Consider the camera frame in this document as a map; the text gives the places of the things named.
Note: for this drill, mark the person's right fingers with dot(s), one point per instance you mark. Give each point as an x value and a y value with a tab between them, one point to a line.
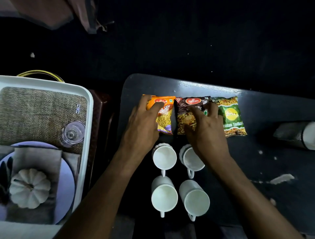
198	113

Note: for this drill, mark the black mesh cylinder white end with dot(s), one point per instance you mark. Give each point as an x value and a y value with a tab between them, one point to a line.
292	134

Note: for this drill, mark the white cup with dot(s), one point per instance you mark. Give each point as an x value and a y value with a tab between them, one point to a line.
164	195
194	163
195	200
164	157

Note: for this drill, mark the white printed serving tray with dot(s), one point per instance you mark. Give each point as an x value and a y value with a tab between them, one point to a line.
37	118

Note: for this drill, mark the person's left hand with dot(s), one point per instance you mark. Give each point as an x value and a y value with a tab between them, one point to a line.
140	133

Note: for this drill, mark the person's right hand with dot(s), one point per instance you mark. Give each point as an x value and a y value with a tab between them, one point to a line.
209	137

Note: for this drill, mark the person's left forearm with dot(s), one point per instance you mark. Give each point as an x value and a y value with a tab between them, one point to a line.
103	197

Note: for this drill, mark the person's right forearm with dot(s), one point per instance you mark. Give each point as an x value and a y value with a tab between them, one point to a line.
248	197

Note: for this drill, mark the green snack packet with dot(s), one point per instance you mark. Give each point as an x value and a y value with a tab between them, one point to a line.
232	118

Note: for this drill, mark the brown cloth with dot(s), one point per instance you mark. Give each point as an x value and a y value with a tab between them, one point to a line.
49	12

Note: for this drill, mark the person's left fingers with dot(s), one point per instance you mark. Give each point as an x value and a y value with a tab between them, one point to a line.
155	109

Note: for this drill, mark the orange snack packet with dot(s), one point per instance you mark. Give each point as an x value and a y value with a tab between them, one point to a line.
166	120

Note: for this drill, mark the brown snack packet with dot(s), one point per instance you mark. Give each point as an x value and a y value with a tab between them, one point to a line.
183	118

